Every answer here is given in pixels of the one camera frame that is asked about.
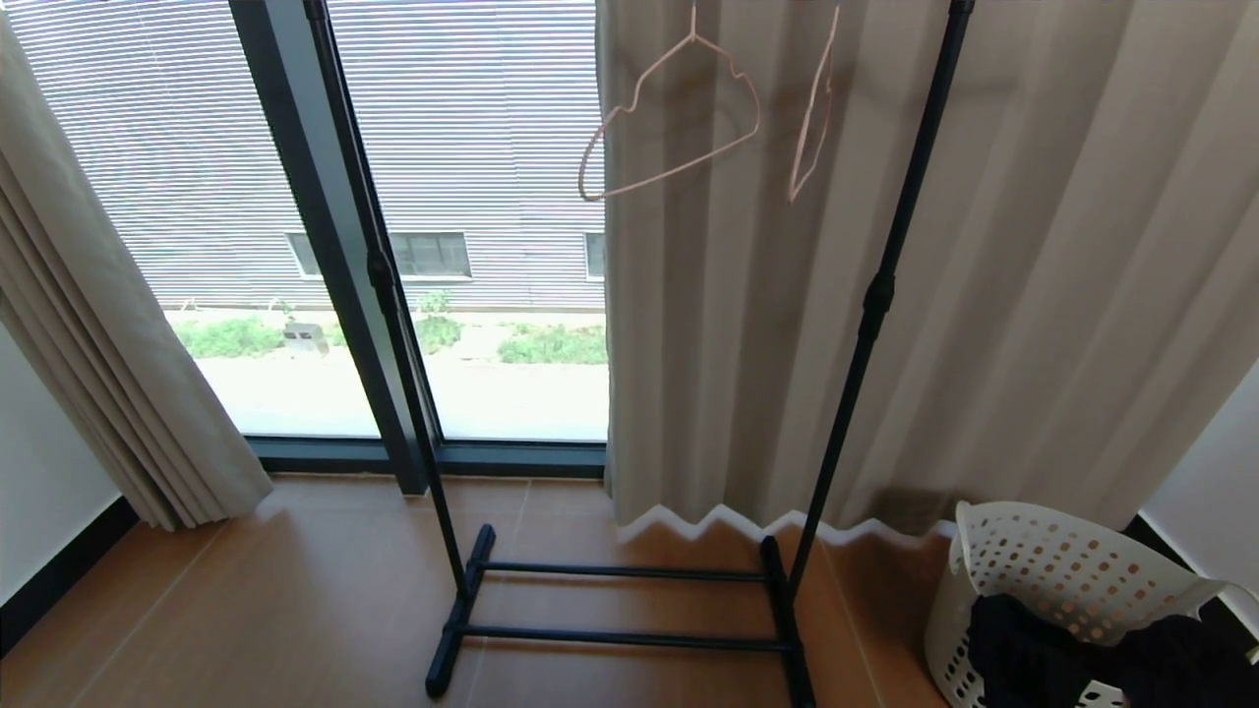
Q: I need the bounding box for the pink clothes hanger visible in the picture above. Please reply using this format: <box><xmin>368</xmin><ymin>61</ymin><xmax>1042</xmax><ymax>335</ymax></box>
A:
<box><xmin>787</xmin><ymin>5</ymin><xmax>842</xmax><ymax>205</ymax></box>
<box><xmin>577</xmin><ymin>0</ymin><xmax>763</xmax><ymax>204</ymax></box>

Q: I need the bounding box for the black clothes rack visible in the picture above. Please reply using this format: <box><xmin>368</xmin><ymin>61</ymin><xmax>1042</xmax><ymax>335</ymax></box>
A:
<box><xmin>303</xmin><ymin>0</ymin><xmax>975</xmax><ymax>708</ymax></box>

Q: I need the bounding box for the beige curtain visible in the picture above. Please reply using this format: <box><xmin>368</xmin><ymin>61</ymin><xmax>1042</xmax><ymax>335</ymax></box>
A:
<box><xmin>0</xmin><ymin>10</ymin><xmax>274</xmax><ymax>532</ymax></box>
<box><xmin>595</xmin><ymin>0</ymin><xmax>1259</xmax><ymax>544</ymax></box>

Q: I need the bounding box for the heap of clothes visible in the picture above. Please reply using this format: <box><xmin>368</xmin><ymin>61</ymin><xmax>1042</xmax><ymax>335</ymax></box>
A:
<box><xmin>966</xmin><ymin>593</ymin><xmax>1259</xmax><ymax>708</ymax></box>

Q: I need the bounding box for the white laundry basket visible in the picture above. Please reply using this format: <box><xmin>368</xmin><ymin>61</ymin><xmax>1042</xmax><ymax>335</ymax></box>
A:
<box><xmin>923</xmin><ymin>500</ymin><xmax>1259</xmax><ymax>708</ymax></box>

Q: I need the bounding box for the window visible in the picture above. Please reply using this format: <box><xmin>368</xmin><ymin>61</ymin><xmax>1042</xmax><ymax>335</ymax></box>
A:
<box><xmin>0</xmin><ymin>0</ymin><xmax>611</xmax><ymax>495</ymax></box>

